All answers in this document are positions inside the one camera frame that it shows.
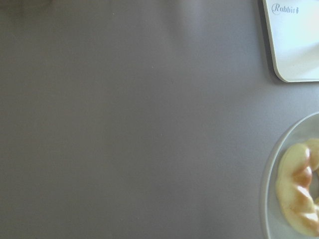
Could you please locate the white plate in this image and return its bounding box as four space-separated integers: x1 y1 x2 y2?
259 112 319 239

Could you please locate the braided donut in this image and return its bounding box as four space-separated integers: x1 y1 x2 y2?
275 138 319 237

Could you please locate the cream rabbit tray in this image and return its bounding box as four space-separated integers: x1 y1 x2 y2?
263 0 319 83

